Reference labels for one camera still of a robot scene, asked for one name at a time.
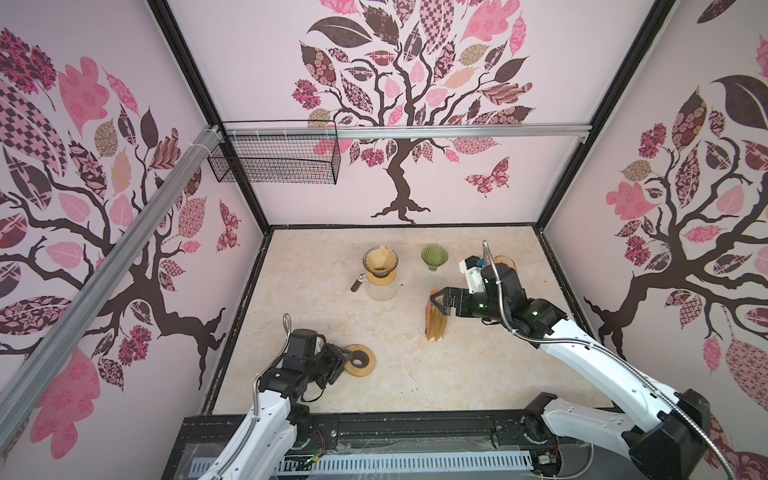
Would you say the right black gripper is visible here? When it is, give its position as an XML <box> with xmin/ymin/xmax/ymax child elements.
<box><xmin>428</xmin><ymin>288</ymin><xmax>506</xmax><ymax>324</ymax></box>

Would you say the green glass dripper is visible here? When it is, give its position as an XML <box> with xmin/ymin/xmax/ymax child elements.
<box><xmin>420</xmin><ymin>244</ymin><xmax>449</xmax><ymax>272</ymax></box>

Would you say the beige paper coffee filter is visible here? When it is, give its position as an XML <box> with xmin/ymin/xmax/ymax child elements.
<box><xmin>366</xmin><ymin>250</ymin><xmax>395</xmax><ymax>278</ymax></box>

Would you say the grey glass dripper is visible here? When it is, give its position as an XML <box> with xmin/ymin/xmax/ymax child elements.
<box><xmin>362</xmin><ymin>245</ymin><xmax>400</xmax><ymax>278</ymax></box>

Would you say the wooden dripper ring holder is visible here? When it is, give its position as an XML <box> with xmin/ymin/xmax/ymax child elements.
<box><xmin>364</xmin><ymin>270</ymin><xmax>397</xmax><ymax>286</ymax></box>

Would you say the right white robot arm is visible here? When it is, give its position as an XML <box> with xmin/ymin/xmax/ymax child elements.
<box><xmin>430</xmin><ymin>256</ymin><xmax>711</xmax><ymax>479</ymax></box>

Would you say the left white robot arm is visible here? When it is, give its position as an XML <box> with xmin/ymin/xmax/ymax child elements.
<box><xmin>202</xmin><ymin>329</ymin><xmax>352</xmax><ymax>479</ymax></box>

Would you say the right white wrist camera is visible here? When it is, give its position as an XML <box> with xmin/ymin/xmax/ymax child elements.
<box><xmin>459</xmin><ymin>256</ymin><xmax>485</xmax><ymax>294</ymax></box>

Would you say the clear glass carafe brown handle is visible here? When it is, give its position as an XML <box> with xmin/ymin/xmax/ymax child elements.
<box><xmin>350</xmin><ymin>272</ymin><xmax>399</xmax><ymax>301</ymax></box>

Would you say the left metal conduit cable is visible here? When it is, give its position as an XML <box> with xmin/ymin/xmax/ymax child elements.
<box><xmin>209</xmin><ymin>312</ymin><xmax>293</xmax><ymax>480</ymax></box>

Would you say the metal conduit cable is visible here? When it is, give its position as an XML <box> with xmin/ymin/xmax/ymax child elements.
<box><xmin>481</xmin><ymin>240</ymin><xmax>739</xmax><ymax>480</ymax></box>
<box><xmin>209</xmin><ymin>312</ymin><xmax>293</xmax><ymax>480</ymax></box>

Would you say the right metal conduit cable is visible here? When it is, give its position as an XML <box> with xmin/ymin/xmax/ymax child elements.
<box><xmin>481</xmin><ymin>240</ymin><xmax>739</xmax><ymax>480</ymax></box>

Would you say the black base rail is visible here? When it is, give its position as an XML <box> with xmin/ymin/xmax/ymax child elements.
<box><xmin>161</xmin><ymin>407</ymin><xmax>625</xmax><ymax>480</ymax></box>

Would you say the white slotted cable duct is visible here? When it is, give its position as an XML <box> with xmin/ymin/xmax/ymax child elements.
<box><xmin>199</xmin><ymin>451</ymin><xmax>534</xmax><ymax>479</ymax></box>

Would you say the back aluminium rail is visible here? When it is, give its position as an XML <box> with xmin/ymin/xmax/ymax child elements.
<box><xmin>225</xmin><ymin>123</ymin><xmax>592</xmax><ymax>140</ymax></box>

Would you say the aluminium rail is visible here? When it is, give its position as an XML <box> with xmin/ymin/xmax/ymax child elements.
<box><xmin>1</xmin><ymin>125</ymin><xmax>222</xmax><ymax>447</ymax></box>
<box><xmin>225</xmin><ymin>123</ymin><xmax>592</xmax><ymax>140</ymax></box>

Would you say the black wire basket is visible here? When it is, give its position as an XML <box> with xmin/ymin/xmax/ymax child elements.
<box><xmin>208</xmin><ymin>120</ymin><xmax>341</xmax><ymax>185</ymax></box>

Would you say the left aluminium rail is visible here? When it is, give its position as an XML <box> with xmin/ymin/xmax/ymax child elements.
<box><xmin>1</xmin><ymin>125</ymin><xmax>222</xmax><ymax>447</ymax></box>

